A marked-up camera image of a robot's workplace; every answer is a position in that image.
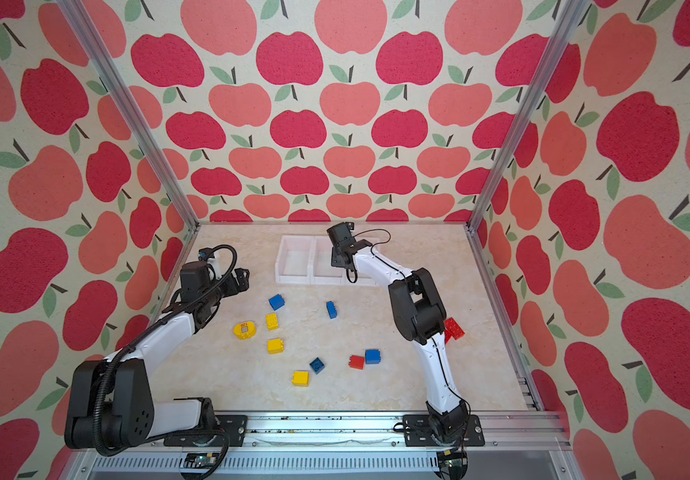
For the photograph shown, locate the yellow small lego brick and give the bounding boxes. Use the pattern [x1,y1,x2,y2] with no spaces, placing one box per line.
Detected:
[265,313,279,331]

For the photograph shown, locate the red long lego brick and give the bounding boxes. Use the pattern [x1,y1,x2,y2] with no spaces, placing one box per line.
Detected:
[444,317,465,343]

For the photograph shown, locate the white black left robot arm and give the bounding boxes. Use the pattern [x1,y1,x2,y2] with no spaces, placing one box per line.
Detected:
[64,244,250,457]

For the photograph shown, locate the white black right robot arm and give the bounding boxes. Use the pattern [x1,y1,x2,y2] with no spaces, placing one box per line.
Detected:
[327,223,470,447]

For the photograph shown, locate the white middle plastic bin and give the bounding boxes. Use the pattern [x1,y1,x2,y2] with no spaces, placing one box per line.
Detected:
[312,236,345,286]

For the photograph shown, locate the yellow round lego piece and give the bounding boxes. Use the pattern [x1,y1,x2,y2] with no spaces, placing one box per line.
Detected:
[233,321,257,340]

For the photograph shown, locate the white left plastic bin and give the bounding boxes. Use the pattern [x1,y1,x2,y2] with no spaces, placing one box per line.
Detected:
[275,235,315,285]

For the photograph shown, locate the yellow lego brick middle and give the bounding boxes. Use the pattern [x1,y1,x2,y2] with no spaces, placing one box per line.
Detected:
[267,338,285,355]

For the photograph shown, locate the light blue lego brick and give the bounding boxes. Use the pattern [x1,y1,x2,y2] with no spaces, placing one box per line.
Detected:
[364,349,381,365]

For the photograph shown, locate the red small lego brick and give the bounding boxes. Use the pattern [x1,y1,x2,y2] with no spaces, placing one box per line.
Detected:
[348,355,365,370]

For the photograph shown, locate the dark blue lego brick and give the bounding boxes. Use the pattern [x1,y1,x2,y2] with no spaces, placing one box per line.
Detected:
[310,358,325,374]

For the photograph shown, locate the yellow lego brick front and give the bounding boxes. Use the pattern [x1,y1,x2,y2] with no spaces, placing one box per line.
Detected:
[292,371,310,387]

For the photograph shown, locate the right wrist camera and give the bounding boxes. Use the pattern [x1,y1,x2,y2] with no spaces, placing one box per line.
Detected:
[327,222,355,248]

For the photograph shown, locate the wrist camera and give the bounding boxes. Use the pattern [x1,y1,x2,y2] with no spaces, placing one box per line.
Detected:
[180,260,211,302]
[327,222,355,248]

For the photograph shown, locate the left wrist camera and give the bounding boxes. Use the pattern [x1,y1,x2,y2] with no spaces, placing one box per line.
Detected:
[180,260,211,302]

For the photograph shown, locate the left aluminium corner post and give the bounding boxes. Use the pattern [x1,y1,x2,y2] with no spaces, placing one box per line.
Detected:
[57,1,200,233]

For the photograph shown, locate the aluminium corner post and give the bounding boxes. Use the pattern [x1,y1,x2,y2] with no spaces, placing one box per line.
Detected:
[57,1,200,233]
[465,0,591,238]

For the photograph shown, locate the right aluminium corner post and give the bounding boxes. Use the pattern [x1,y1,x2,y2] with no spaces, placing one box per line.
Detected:
[465,0,591,238]

